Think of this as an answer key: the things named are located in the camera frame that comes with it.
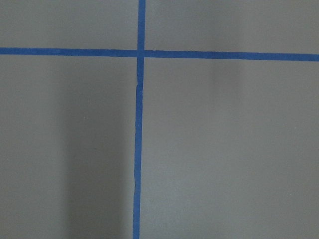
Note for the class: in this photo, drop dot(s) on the blue tape strip crosswise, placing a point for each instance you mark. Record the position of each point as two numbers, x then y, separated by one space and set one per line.
160 54

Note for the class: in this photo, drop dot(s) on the blue tape strip lengthwise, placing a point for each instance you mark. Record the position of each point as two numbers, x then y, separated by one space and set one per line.
139 118

